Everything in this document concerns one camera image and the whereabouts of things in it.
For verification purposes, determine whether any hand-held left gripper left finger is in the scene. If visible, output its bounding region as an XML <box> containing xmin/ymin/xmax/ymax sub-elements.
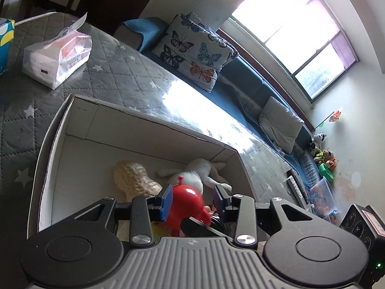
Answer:
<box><xmin>72</xmin><ymin>184</ymin><xmax>174</xmax><ymax>245</ymax></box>

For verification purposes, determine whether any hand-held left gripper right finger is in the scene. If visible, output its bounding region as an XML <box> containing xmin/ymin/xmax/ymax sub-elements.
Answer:
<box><xmin>212</xmin><ymin>184</ymin><xmax>324</xmax><ymax>245</ymax></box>

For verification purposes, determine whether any red plastic toy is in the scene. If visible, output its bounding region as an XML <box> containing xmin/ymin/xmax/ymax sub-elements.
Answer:
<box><xmin>164</xmin><ymin>175</ymin><xmax>212</xmax><ymax>237</ymax></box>

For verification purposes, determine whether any white cardboard box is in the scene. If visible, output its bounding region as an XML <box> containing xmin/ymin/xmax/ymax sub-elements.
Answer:
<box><xmin>27</xmin><ymin>94</ymin><xmax>261</xmax><ymax>241</ymax></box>

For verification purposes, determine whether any grey quilted desktop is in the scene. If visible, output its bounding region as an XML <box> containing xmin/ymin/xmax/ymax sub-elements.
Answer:
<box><xmin>0</xmin><ymin>11</ymin><xmax>310</xmax><ymax>238</ymax></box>

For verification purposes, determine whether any white plush rabbit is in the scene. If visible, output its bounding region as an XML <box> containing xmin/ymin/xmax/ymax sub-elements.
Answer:
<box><xmin>156</xmin><ymin>158</ymin><xmax>233</xmax><ymax>199</ymax></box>

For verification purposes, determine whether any beige peanut toy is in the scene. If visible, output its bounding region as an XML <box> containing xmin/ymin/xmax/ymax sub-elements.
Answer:
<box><xmin>114</xmin><ymin>161</ymin><xmax>163</xmax><ymax>202</ymax></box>

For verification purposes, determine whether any clear plastic toy bin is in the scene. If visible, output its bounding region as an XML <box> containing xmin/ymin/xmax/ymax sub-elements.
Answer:
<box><xmin>307</xmin><ymin>177</ymin><xmax>341</xmax><ymax>217</ymax></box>

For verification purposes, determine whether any green plastic toy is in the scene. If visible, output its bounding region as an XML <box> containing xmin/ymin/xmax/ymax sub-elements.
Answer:
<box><xmin>318</xmin><ymin>163</ymin><xmax>335</xmax><ymax>184</ymax></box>

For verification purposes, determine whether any white remote control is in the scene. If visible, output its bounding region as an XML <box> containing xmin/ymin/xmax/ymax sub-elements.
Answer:
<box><xmin>287</xmin><ymin>177</ymin><xmax>301</xmax><ymax>200</ymax></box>

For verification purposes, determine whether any black remote control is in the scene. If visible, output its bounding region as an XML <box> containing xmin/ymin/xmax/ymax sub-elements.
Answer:
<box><xmin>290</xmin><ymin>170</ymin><xmax>310</xmax><ymax>208</ymax></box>

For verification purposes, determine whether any plush doll with yellow vest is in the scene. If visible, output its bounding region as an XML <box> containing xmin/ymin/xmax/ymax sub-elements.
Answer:
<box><xmin>314</xmin><ymin>149</ymin><xmax>331</xmax><ymax>165</ymax></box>

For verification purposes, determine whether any plain grey pillow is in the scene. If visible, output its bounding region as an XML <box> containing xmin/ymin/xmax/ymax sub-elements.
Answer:
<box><xmin>259</xmin><ymin>96</ymin><xmax>305</xmax><ymax>155</ymax></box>

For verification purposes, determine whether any black and white plush cow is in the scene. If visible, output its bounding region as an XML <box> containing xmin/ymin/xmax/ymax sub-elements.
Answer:
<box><xmin>311</xmin><ymin>132</ymin><xmax>327</xmax><ymax>150</ymax></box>

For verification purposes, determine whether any colourful pinwheel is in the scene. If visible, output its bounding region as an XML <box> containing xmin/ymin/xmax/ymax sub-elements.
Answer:
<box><xmin>316</xmin><ymin>108</ymin><xmax>343</xmax><ymax>130</ymax></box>

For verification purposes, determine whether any blue sofa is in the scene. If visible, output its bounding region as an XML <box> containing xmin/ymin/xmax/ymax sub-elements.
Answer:
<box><xmin>114</xmin><ymin>16</ymin><xmax>334</xmax><ymax>193</ymax></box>

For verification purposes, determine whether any butterfly print pillow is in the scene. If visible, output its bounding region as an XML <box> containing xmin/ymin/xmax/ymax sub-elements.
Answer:
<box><xmin>151</xmin><ymin>13</ymin><xmax>239</xmax><ymax>93</ymax></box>

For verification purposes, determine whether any white tissue pack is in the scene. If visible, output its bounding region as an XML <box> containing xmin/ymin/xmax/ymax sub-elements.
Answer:
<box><xmin>22</xmin><ymin>12</ymin><xmax>93</xmax><ymax>90</ymax></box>

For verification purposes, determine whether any window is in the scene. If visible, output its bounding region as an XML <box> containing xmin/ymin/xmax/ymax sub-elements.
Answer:
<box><xmin>218</xmin><ymin>0</ymin><xmax>360</xmax><ymax>109</ymax></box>

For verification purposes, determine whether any dark wooden cabinet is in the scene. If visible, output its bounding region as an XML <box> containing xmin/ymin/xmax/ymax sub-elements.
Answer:
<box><xmin>81</xmin><ymin>0</ymin><xmax>169</xmax><ymax>37</ymax></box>

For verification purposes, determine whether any blue tissue box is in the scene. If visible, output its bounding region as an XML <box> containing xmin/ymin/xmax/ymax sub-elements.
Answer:
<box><xmin>0</xmin><ymin>18</ymin><xmax>15</xmax><ymax>77</ymax></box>

